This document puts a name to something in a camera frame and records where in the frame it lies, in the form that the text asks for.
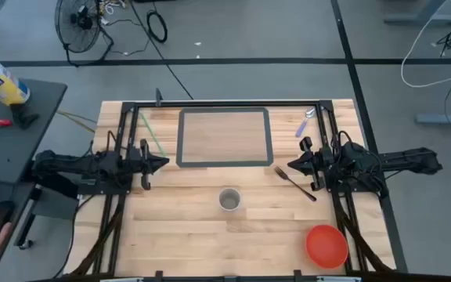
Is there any white floor cable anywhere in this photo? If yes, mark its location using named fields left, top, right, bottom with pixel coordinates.
left=400, top=0, right=451, bottom=89

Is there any black-bordered placemat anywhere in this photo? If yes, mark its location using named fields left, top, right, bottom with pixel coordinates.
left=175, top=107, right=275, bottom=169

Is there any long black floor cable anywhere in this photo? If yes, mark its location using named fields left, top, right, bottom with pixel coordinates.
left=130, top=0, right=195, bottom=100

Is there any black fork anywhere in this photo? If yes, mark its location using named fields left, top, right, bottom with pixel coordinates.
left=273, top=165, right=318, bottom=203

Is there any white paper cup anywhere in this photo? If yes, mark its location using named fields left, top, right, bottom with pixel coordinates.
left=218, top=187, right=243, bottom=212

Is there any braided black cable sleeve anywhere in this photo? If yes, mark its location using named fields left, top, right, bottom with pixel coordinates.
left=334, top=193, right=393, bottom=273
left=70, top=193, right=127, bottom=277

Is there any red-handled tool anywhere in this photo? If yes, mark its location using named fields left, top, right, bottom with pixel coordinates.
left=0, top=117, right=14, bottom=151

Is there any black metal table frame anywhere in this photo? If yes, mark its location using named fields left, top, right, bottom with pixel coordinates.
left=74, top=88, right=398, bottom=282

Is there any grey desk foot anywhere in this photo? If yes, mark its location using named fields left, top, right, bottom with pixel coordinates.
left=414, top=103, right=451, bottom=127
left=383, top=0, right=451, bottom=26

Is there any green straw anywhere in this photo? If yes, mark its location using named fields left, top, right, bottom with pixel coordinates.
left=138, top=111, right=168, bottom=159

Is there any black floor fan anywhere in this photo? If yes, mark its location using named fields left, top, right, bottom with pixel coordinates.
left=54, top=0, right=115, bottom=67

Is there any black computer mouse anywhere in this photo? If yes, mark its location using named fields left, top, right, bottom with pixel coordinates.
left=0, top=200, right=16, bottom=237

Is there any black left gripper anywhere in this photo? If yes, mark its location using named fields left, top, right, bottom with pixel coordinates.
left=125, top=138, right=171, bottom=192

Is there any black side table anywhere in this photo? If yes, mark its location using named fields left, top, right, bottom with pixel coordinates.
left=0, top=78, right=69, bottom=275

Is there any red plastic bowl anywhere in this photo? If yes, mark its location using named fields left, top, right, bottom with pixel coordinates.
left=305, top=224, right=350, bottom=270

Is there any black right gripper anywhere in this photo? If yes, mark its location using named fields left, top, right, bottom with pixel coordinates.
left=287, top=136, right=334, bottom=193

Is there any coiled black cable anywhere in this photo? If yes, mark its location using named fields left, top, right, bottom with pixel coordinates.
left=145, top=9, right=169, bottom=45

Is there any purple-handled spoon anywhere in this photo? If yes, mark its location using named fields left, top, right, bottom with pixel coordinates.
left=294, top=107, right=317, bottom=139

